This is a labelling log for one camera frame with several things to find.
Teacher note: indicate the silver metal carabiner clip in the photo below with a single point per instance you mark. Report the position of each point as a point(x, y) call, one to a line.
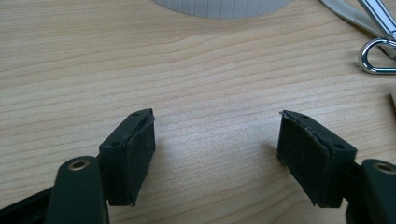
point(348, 14)

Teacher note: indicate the silver metal carabiner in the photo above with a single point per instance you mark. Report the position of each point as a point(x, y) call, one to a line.
point(378, 46)

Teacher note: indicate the white ribbed round container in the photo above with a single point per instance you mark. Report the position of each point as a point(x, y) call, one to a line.
point(222, 7)

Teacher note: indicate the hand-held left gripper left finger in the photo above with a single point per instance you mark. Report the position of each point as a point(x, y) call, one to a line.
point(124, 161)

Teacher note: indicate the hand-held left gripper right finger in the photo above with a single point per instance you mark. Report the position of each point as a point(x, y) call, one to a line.
point(311, 155)

